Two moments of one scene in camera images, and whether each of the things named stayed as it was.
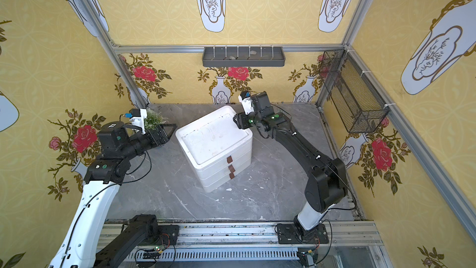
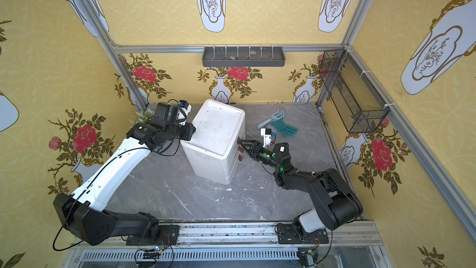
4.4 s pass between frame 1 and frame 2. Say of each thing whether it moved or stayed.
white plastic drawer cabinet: moved
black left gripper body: moved
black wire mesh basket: stayed
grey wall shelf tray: stayed
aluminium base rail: stayed
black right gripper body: moved
